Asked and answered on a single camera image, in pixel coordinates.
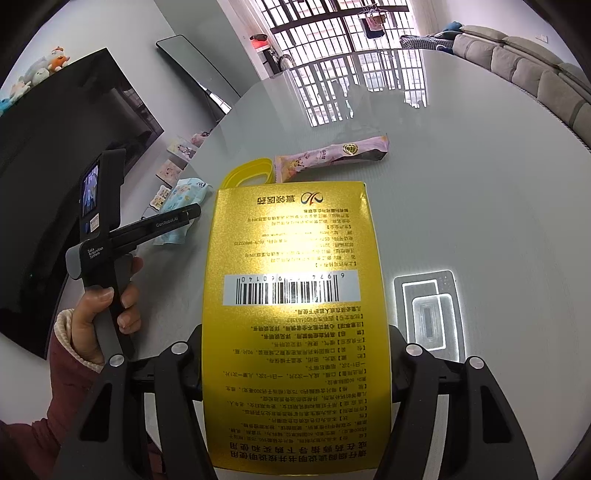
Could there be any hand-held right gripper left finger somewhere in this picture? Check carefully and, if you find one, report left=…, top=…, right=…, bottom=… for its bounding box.
left=54, top=323, right=219, bottom=480

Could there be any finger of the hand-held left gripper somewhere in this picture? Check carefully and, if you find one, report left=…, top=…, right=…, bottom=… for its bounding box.
left=115, top=222, right=191, bottom=253
left=111, top=204, right=203, bottom=241

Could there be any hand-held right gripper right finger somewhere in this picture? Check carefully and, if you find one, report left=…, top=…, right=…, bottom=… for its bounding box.
left=373, top=323, right=539, bottom=480

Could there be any blue and white tissue packet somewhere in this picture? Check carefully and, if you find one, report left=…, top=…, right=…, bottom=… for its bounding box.
left=154, top=178, right=213, bottom=245

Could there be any yellow cardboard box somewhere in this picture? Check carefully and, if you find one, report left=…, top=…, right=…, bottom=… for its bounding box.
left=201, top=157, right=395, bottom=474

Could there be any person's left forearm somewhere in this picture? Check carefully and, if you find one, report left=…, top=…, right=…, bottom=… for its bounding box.
left=0, top=308, right=109, bottom=480

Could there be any person's left hand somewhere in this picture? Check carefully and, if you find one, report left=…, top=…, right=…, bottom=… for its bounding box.
left=69, top=256, right=145, bottom=365

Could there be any large black television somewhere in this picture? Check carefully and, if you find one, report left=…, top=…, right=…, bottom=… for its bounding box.
left=0, top=46, right=164, bottom=361

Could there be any orange and white plush toy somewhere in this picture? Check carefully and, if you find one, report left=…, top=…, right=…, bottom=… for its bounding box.
left=46, top=45, right=71, bottom=73

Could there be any pink snack wrapper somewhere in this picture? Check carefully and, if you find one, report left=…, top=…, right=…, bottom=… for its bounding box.
left=274, top=134, right=391, bottom=183

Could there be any black window grille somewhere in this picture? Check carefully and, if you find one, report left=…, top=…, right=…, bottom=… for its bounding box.
left=252, top=0, right=428, bottom=75

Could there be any grey sofa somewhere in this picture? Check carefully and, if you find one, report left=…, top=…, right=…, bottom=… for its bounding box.
left=452, top=25, right=591, bottom=153

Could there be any scalloped white photo frame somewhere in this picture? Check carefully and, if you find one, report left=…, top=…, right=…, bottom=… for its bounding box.
left=150, top=185, right=174, bottom=210

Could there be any square cartoon photo frame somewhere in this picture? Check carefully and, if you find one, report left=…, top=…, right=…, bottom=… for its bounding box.
left=156, top=159, right=183, bottom=188

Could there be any tall white photo frame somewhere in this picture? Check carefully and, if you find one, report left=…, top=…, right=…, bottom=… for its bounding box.
left=166, top=137, right=199, bottom=162

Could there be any leaning wall mirror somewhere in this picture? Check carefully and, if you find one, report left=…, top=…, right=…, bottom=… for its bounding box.
left=156, top=34, right=232, bottom=124

